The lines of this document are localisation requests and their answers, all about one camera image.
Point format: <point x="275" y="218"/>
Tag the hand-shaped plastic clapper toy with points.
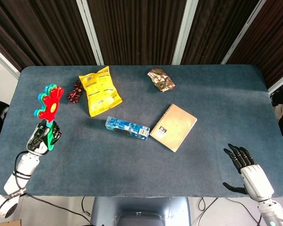
<point x="49" y="106"/>

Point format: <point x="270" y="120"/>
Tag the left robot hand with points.
<point x="43" y="137"/>

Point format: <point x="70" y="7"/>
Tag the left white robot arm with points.
<point x="11" y="183"/>

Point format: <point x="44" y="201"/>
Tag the blue cookie package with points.
<point x="127" y="128"/>

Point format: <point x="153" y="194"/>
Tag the crumpled camouflage wrapper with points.
<point x="161" y="79"/>

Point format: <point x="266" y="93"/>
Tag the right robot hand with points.
<point x="254" y="179"/>

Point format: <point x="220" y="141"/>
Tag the dark red grape bunch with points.
<point x="75" y="92"/>

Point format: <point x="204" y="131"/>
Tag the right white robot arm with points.
<point x="272" y="212"/>

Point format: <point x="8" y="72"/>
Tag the cardboard box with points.
<point x="9" y="223"/>

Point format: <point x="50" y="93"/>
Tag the brown spiral notebook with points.
<point x="174" y="127"/>

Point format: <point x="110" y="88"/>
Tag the yellow snack bag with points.
<point x="100" y="91"/>

